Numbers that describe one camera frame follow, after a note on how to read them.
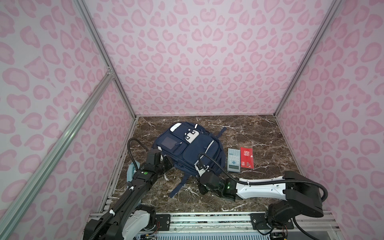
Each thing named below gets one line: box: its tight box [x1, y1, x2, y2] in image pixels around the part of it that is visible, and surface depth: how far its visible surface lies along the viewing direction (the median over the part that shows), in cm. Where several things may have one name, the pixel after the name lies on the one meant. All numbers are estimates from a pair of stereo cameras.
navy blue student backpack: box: [153, 122, 227, 198], surface depth 93 cm
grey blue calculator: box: [227, 148, 241, 173], surface depth 95 cm
